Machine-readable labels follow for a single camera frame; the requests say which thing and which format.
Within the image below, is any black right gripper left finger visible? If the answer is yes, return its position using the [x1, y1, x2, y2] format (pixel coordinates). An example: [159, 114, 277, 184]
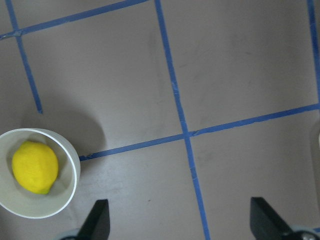
[77, 199, 111, 240]

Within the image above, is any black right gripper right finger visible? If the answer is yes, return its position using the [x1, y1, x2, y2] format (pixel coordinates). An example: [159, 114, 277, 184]
[249, 197, 297, 240]

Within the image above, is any white ceramic bowl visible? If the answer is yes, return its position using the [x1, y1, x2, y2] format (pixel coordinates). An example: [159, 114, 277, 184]
[0, 128, 81, 219]

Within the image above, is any yellow lemon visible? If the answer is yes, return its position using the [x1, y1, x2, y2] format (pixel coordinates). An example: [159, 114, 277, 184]
[11, 141, 59, 195]

